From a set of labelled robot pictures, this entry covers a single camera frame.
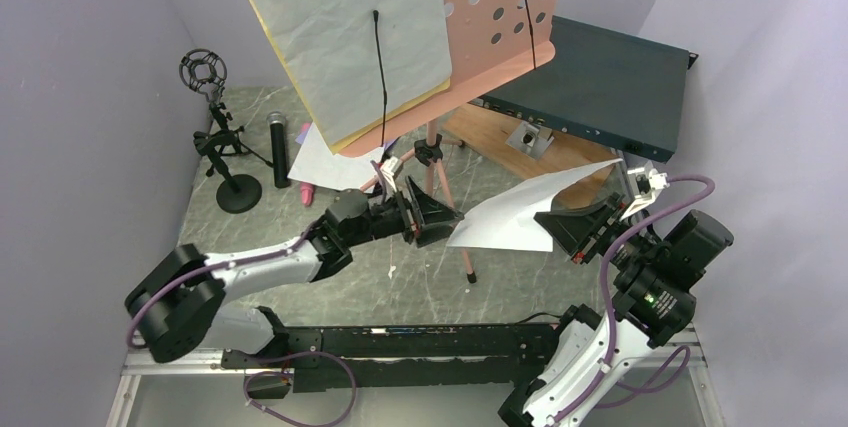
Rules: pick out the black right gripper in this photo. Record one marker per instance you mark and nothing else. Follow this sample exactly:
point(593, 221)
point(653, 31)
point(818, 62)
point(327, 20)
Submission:
point(582, 227)

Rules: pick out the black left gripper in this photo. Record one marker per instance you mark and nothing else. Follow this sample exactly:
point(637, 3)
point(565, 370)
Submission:
point(426, 219)

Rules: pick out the white paper sheet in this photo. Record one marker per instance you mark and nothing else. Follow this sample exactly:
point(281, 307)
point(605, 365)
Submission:
point(317, 165)
point(506, 221)

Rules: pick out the pink small microphone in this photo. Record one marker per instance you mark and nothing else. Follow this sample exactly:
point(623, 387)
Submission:
point(306, 189)

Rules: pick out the blue sheet music page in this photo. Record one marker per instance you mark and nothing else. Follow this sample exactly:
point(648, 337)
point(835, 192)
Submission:
point(391, 142)

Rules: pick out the black silver handheld microphone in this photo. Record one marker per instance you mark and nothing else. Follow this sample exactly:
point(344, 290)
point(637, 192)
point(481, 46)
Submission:
point(277, 128)

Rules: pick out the black round-base mic stand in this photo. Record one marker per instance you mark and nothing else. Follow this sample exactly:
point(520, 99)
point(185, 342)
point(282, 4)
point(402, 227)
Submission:
point(237, 193)

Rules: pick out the pink tripod music stand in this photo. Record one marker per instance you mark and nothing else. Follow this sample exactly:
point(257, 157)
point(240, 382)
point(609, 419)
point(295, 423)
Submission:
point(491, 43)

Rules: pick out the black tripod mic stand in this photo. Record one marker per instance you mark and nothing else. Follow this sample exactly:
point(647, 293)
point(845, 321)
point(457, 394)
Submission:
point(205, 72)

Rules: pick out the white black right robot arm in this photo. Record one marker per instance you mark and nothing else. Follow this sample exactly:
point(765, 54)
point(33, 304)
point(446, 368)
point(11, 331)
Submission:
point(650, 303)

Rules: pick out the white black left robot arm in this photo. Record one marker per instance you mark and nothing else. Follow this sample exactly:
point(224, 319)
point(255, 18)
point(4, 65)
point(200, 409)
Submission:
point(187, 300)

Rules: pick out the wooden board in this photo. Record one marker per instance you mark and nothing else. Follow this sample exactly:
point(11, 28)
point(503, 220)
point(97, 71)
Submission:
point(486, 132)

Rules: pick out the dark teal rack unit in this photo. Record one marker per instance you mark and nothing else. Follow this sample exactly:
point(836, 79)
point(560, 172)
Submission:
point(614, 89)

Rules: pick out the grey paper sheet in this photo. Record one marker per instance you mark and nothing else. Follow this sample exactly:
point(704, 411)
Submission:
point(357, 63)

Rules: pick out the silver metal bracket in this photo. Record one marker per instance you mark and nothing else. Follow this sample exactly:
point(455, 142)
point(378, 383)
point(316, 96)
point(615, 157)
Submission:
point(530, 139)

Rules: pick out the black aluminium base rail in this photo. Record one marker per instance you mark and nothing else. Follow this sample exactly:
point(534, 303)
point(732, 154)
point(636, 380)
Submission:
point(316, 359)

